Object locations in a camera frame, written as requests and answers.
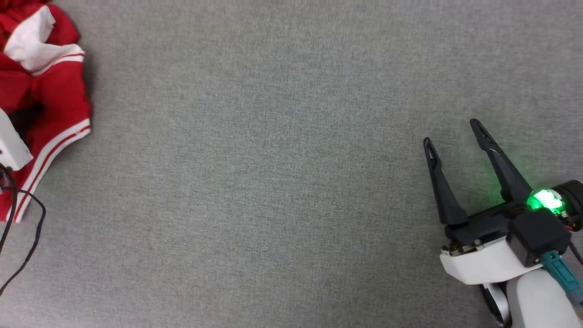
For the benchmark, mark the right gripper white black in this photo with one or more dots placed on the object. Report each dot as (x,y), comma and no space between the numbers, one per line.
(478,264)

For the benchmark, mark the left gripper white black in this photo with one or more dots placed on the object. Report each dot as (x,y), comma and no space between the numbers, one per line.
(13,146)

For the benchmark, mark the red and white sports jersey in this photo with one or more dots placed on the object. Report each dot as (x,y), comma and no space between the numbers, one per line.
(59,91)

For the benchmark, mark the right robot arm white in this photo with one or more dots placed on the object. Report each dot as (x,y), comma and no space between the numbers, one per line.
(537,305)

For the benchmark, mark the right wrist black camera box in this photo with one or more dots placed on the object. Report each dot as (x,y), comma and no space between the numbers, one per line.
(537,237)

